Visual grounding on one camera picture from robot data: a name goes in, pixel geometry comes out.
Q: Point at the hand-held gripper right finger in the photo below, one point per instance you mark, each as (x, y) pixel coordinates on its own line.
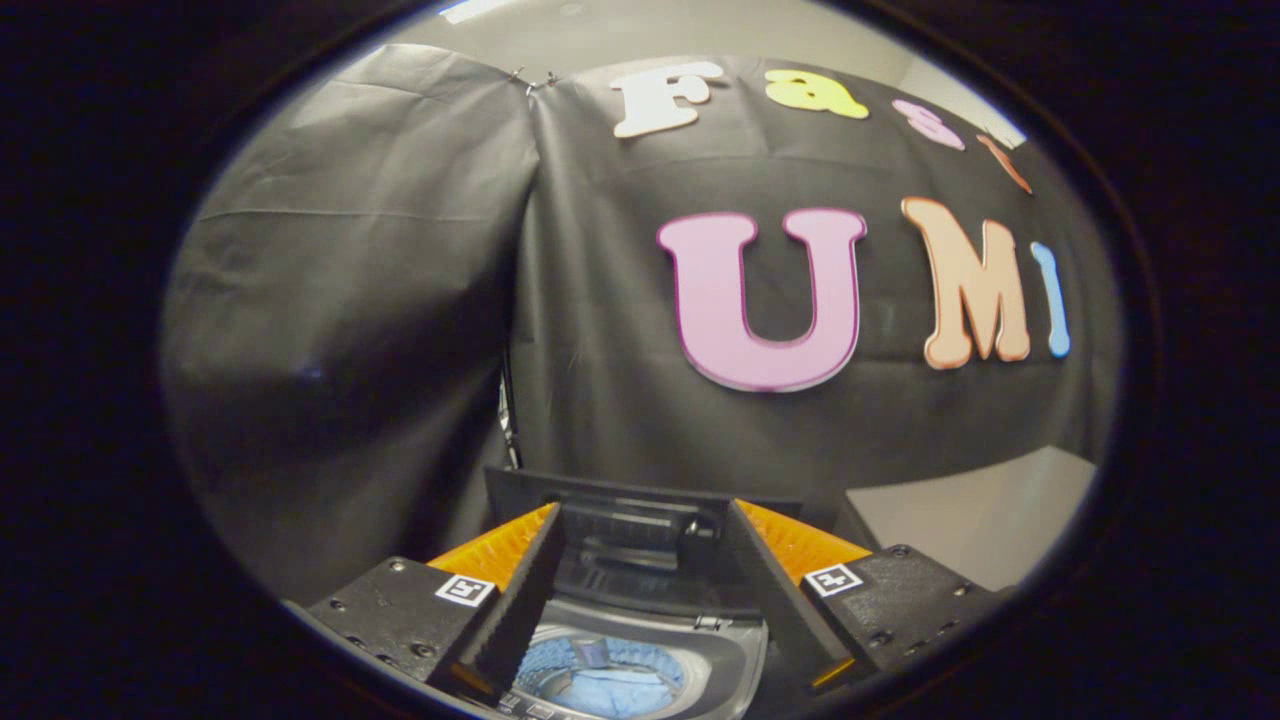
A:
(775, 600)

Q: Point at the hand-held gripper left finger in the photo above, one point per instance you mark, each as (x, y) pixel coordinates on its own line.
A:
(520, 600)

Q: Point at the dark grey washing machine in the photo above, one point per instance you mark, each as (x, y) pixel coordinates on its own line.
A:
(725, 655)

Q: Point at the light blue shirt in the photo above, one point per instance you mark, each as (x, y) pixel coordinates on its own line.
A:
(610, 690)

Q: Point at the metal stand pole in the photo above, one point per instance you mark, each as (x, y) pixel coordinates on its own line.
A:
(508, 420)

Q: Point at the grey cabinet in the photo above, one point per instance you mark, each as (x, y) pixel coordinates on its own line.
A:
(980, 520)

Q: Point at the black backdrop cloth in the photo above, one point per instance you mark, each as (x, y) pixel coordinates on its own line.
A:
(600, 380)

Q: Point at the ceiling light panel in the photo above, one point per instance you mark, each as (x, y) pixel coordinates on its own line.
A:
(470, 10)

